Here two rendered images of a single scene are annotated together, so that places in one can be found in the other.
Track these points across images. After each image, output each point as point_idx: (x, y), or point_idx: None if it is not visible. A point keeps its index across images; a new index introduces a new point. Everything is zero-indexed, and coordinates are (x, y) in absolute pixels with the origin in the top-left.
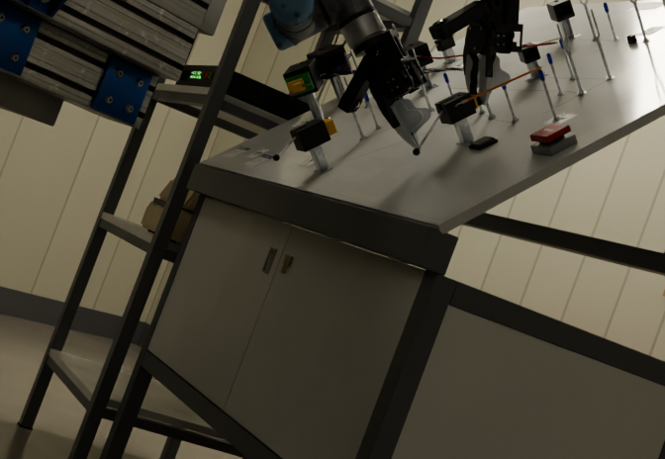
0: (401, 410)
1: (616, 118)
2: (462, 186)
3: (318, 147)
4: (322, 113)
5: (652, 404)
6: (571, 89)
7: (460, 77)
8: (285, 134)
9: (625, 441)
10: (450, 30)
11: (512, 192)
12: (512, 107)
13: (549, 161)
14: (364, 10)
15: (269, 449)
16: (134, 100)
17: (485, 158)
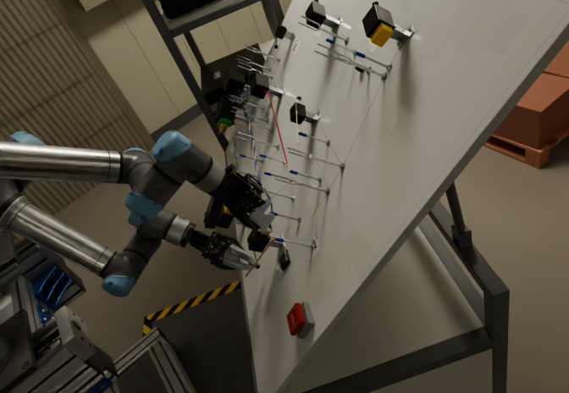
0: None
1: (335, 286)
2: (273, 342)
3: (233, 219)
4: (249, 117)
5: (472, 361)
6: (325, 172)
7: (292, 80)
8: (243, 130)
9: (463, 377)
10: (212, 224)
11: (289, 380)
12: (290, 218)
13: (301, 351)
14: (164, 234)
15: None
16: (100, 384)
17: (284, 294)
